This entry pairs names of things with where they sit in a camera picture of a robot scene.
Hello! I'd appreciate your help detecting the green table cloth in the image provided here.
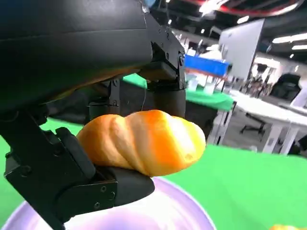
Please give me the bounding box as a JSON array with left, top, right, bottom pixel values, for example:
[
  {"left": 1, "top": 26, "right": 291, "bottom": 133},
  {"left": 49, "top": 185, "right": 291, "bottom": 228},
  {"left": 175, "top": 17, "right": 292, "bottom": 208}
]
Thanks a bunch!
[{"left": 0, "top": 116, "right": 307, "bottom": 230}]

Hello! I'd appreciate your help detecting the black office chair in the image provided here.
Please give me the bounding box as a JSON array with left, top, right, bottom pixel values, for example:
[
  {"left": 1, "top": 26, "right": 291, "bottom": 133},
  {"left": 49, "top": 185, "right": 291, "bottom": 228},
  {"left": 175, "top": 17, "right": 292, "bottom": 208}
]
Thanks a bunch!
[{"left": 270, "top": 73, "right": 302, "bottom": 102}]

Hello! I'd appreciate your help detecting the lilac plate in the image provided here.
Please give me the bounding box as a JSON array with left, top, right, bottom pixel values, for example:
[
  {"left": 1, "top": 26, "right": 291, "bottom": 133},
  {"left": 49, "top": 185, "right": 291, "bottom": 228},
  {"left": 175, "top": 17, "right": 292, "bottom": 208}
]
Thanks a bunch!
[{"left": 0, "top": 176, "right": 217, "bottom": 230}]

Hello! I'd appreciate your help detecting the white partition board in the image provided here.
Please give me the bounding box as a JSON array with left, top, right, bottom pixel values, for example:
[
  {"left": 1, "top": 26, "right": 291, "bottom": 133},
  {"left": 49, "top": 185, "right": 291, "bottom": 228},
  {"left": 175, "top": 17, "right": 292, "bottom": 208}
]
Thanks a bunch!
[{"left": 218, "top": 18, "right": 266, "bottom": 78}]

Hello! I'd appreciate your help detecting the orange and white bread roll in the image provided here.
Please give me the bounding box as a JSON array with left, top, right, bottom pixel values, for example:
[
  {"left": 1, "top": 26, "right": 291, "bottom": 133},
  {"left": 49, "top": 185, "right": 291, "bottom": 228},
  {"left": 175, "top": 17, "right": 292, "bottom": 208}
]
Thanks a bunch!
[
  {"left": 76, "top": 109, "right": 207, "bottom": 177},
  {"left": 270, "top": 224, "right": 307, "bottom": 230}
]

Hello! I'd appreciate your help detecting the blue board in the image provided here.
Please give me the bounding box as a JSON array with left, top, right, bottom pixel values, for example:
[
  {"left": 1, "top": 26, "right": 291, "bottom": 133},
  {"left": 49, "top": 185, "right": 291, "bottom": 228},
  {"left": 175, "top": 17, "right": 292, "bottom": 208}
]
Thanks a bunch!
[{"left": 184, "top": 54, "right": 231, "bottom": 78}]

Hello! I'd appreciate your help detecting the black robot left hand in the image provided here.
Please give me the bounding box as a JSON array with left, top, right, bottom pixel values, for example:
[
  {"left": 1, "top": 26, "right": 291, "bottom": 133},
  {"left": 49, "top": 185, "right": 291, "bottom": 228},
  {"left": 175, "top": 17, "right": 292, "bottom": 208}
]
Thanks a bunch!
[{"left": 0, "top": 0, "right": 187, "bottom": 230}]

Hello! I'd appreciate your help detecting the white desk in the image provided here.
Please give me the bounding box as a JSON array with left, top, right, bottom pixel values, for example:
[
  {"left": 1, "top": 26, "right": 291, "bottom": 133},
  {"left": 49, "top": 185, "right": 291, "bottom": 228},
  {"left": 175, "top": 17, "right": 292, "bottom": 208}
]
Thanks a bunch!
[{"left": 229, "top": 89, "right": 307, "bottom": 155}]

